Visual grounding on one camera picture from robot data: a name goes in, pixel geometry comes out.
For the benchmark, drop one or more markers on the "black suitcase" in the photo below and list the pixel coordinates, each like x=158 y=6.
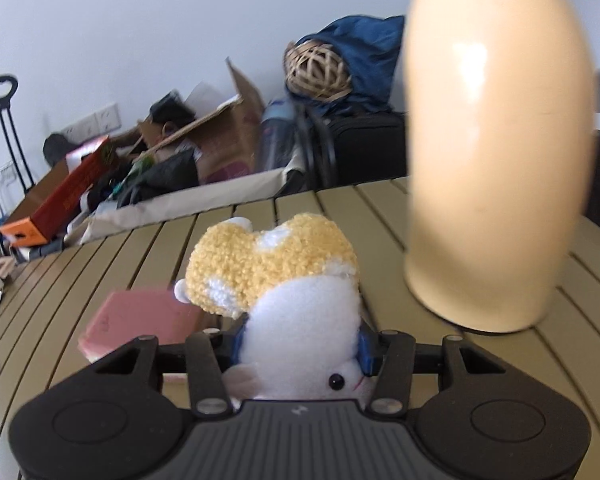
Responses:
x=370 y=150

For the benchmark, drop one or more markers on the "white wall socket panel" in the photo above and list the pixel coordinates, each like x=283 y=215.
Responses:
x=97 y=120

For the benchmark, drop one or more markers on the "black plastic bag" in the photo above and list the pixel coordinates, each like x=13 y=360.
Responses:
x=170 y=175

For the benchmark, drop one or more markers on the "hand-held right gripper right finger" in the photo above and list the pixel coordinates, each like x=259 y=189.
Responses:
x=366 y=355

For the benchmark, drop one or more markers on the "tall beige vase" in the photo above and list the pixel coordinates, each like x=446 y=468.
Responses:
x=495 y=160

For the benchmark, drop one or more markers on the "black pouch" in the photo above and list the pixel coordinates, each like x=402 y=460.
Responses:
x=60 y=147

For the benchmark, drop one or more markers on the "tan folding slatted table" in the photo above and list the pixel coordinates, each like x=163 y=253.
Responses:
x=330 y=205

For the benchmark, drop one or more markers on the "open cardboard box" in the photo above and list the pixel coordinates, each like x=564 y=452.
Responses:
x=230 y=145

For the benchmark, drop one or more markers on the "yellow and white plush toy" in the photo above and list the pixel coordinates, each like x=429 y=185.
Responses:
x=300 y=310

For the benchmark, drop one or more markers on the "red and orange box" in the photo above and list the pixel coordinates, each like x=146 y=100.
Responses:
x=65 y=200

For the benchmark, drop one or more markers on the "woven wicker ball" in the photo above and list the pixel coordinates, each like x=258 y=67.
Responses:
x=315 y=72

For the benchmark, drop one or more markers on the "pink sponge block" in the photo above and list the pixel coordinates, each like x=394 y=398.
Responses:
x=140 y=315

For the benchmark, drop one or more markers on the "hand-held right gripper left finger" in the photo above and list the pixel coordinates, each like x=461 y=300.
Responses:
x=238 y=345

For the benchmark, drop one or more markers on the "blue fabric bag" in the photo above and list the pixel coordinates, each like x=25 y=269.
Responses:
x=370 y=60

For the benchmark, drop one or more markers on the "translucent water bottle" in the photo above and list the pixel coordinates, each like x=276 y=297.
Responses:
x=275 y=135

